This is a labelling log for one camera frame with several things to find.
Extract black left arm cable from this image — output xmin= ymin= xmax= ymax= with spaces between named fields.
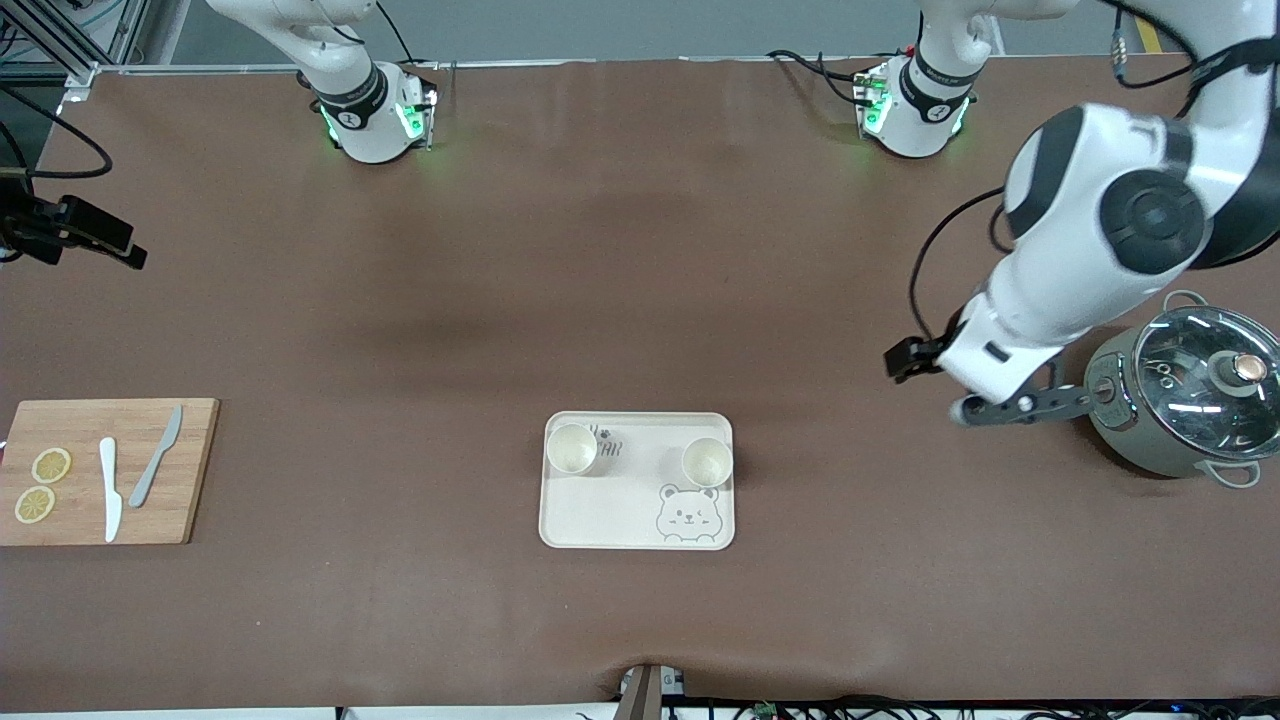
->
xmin=907 ymin=188 xmax=1006 ymax=346

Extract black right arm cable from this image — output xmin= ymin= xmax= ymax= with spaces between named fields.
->
xmin=0 ymin=85 xmax=113 ymax=182

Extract thin black cable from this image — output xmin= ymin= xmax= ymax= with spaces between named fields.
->
xmin=375 ymin=0 xmax=443 ymax=71

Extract white plastic knife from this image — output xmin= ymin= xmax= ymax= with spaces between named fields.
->
xmin=98 ymin=437 xmax=124 ymax=544

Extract grey plastic knife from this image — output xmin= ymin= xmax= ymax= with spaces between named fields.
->
xmin=128 ymin=404 xmax=185 ymax=509

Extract glass pot lid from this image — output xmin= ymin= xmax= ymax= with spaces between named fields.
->
xmin=1135 ymin=305 xmax=1280 ymax=451

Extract white IKEA cup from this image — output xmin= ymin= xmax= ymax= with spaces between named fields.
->
xmin=546 ymin=422 xmax=600 ymax=477
xmin=681 ymin=436 xmax=735 ymax=490

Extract green cooking pot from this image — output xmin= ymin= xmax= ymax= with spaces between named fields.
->
xmin=1083 ymin=290 xmax=1280 ymax=489

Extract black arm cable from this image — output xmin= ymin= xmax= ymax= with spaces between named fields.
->
xmin=907 ymin=188 xmax=1006 ymax=346
xmin=0 ymin=85 xmax=113 ymax=182

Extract aluminium frame profile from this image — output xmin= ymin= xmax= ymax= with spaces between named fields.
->
xmin=0 ymin=0 xmax=151 ymax=101

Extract table edge camera mount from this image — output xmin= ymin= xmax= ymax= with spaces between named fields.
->
xmin=618 ymin=663 xmax=688 ymax=720

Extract bamboo cutting board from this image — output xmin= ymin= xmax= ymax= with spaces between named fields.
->
xmin=0 ymin=398 xmax=221 ymax=547

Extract cream bear print tray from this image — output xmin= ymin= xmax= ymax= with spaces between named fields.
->
xmin=538 ymin=411 xmax=736 ymax=551

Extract black base cables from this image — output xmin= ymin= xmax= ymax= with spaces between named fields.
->
xmin=767 ymin=48 xmax=877 ymax=109

